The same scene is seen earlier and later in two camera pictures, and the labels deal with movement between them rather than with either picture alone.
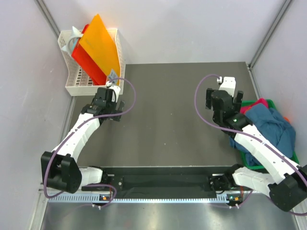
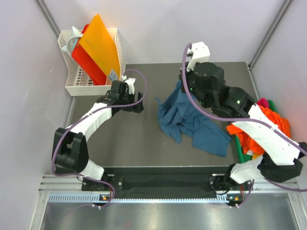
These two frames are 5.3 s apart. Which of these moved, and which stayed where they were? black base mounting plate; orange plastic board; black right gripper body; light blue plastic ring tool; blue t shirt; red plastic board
Moved: black right gripper body; blue t shirt
Stayed: black base mounting plate; red plastic board; light blue plastic ring tool; orange plastic board
